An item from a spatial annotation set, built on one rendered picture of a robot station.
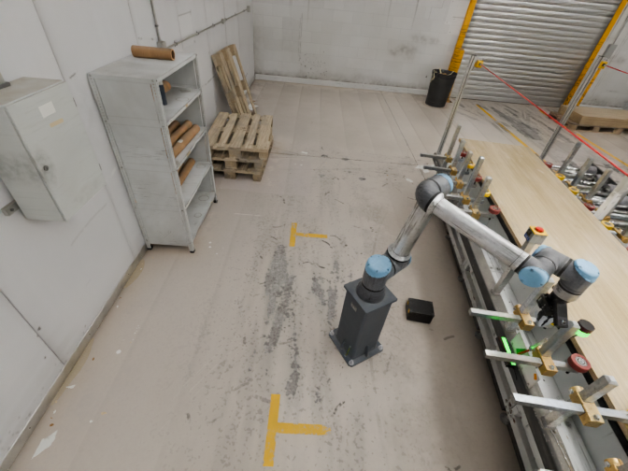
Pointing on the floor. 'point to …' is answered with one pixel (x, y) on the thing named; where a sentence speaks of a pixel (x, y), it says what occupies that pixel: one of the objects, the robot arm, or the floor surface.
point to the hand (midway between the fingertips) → (540, 325)
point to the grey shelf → (143, 154)
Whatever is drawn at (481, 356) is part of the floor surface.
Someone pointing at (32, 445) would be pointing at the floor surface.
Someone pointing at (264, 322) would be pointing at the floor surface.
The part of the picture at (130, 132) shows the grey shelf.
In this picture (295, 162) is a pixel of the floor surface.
